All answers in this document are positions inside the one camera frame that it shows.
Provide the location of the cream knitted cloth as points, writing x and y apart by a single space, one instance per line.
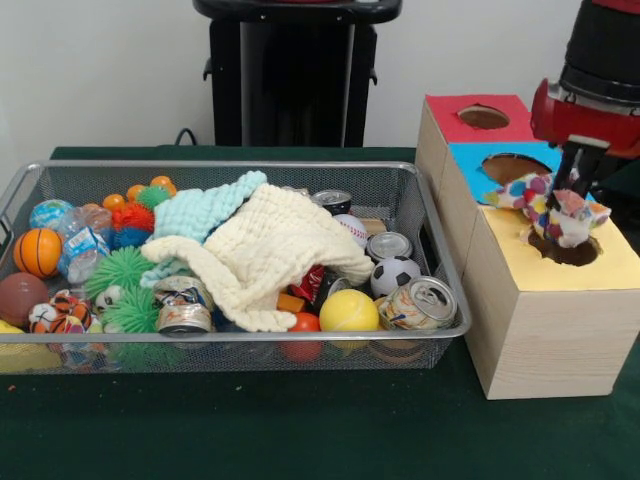
270 240

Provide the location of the light blue knitted cloth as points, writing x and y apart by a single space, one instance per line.
200 210

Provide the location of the colourful polka-dot cloth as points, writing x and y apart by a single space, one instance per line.
565 220

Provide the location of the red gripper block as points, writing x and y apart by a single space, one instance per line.
595 125

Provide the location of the silver drink can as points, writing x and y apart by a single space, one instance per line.
389 245

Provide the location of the blue green globe ball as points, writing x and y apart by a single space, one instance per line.
47 214

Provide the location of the brown mini football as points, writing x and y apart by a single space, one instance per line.
22 299

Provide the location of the shallow mesh bin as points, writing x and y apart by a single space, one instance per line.
225 355

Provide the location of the crushed clear plastic bottle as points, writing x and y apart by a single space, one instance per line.
82 245

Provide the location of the small red ball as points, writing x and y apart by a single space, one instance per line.
305 322

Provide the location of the printed drink can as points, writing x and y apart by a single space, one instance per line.
420 302

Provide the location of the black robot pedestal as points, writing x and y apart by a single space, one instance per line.
290 90

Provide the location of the yellow tennis ball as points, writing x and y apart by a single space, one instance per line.
349 311

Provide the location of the dark green tablecloth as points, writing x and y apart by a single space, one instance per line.
625 200
300 425

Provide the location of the black and white soccer ball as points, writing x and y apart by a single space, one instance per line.
395 276

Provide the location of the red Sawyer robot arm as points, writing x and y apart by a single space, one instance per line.
605 55

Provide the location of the wooden box with three holes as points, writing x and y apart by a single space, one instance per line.
550 340

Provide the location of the white baseball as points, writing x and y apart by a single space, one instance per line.
350 229

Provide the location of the orange mini basketball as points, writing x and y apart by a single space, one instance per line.
37 252

